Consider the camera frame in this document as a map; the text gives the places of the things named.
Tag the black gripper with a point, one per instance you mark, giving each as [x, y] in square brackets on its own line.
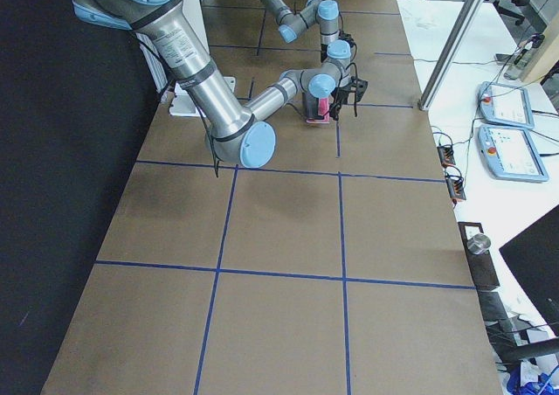
[311, 107]

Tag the pink towel with white hem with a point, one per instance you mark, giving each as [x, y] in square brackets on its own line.
[317, 110]

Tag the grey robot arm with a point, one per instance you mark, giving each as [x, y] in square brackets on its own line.
[235, 132]
[293, 24]

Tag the black power strip far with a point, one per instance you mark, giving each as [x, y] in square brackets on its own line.
[446, 155]

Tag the black power strip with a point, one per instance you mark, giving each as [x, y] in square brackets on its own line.
[455, 187]
[446, 155]

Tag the black power strip near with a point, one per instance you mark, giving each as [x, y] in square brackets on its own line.
[455, 187]

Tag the upper blue teach pendant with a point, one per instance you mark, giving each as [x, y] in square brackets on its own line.
[505, 105]

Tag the blue teach pendant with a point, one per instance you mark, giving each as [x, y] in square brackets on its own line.
[510, 154]
[505, 105]

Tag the lower blue teach pendant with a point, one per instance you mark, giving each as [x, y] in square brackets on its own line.
[510, 154]

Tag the metal cylinder weight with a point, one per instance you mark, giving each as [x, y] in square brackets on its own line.
[478, 244]

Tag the black monitor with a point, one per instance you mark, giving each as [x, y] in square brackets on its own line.
[532, 258]

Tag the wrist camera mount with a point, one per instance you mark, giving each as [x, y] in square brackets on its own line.
[360, 88]
[347, 38]

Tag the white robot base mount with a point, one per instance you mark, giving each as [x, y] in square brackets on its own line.
[195, 71]

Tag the aluminium frame post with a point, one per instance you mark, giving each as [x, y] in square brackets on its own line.
[463, 22]

